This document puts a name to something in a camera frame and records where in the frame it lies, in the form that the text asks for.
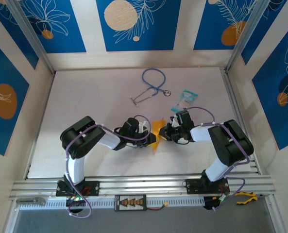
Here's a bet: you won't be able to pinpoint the orange paper sheet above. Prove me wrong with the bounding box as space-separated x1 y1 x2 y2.
150 117 166 153

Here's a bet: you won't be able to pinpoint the blue stethoscope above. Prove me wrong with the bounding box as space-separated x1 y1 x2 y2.
129 67 172 107

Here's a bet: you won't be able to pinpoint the blue wet wipes packet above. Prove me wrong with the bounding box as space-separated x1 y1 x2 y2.
170 88 199 114

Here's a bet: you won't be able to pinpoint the black power distribution board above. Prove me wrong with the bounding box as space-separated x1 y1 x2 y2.
114 194 147 212

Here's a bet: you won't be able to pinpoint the yellow black pliers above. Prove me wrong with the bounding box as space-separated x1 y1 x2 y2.
235 191 271 206

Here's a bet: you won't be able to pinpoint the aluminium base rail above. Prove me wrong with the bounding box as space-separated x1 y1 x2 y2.
9 172 277 201

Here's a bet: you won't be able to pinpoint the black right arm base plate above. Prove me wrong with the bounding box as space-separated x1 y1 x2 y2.
185 178 230 195

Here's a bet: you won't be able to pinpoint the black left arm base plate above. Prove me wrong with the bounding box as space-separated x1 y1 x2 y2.
55 180 101 197

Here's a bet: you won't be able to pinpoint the aluminium side rail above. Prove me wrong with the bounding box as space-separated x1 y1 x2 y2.
220 67 262 175

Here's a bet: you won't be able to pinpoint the red wire with yellow connector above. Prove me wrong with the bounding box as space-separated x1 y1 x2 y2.
146 202 170 211

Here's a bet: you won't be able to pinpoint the slotted grey cable tray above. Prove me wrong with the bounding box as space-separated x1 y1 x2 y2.
18 197 205 211

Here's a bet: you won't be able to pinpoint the small metal bracket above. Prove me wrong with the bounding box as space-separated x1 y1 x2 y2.
16 198 46 206

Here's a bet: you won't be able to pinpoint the aluminium corner post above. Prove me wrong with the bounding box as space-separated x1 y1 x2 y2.
5 0 56 75
224 0 269 75

